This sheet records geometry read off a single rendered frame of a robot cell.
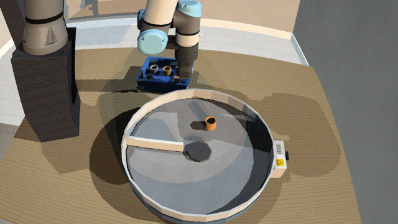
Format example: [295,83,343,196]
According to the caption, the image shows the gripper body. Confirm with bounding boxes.
[165,31,201,78]

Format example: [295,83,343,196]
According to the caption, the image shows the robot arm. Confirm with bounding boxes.
[22,0,201,55]

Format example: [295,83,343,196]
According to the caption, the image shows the blue open-top crate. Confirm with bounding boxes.
[136,56,190,93]

